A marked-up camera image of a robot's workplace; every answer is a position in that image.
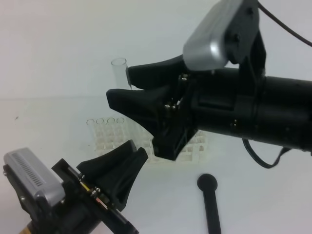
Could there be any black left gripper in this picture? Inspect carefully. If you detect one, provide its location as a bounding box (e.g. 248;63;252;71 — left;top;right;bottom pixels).
31;140;148;234

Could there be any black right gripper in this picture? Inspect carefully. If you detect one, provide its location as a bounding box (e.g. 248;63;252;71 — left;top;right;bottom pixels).
106;55;258;161

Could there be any clear glass test tube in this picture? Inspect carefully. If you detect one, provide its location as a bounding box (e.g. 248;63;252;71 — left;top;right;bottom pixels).
111;58;132;90

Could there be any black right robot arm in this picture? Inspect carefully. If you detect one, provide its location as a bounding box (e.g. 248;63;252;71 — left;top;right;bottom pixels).
106;56;312;160

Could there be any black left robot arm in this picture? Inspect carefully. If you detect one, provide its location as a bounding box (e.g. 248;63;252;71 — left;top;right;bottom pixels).
21;140;148;234

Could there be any white plastic test tube rack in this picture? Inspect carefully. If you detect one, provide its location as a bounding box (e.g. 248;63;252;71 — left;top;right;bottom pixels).
87;116;208;164

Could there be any clear test tube far left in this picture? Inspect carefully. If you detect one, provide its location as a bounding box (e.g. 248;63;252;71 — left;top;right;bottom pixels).
86;118;95;125

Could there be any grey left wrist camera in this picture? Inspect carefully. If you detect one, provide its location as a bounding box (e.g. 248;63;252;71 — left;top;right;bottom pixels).
3;148;65;207

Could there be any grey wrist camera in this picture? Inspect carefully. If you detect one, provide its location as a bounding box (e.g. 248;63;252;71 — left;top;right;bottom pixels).
3;148;65;207
182;0;259;71

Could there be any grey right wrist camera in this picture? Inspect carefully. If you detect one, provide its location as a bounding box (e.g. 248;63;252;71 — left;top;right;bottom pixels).
182;0;259;71

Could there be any black camera stand pole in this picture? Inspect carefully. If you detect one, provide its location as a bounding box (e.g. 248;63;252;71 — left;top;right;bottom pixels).
197;174;222;234

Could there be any black camera cable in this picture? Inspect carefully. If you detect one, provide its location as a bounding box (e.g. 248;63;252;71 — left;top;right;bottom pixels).
242;0;312;169

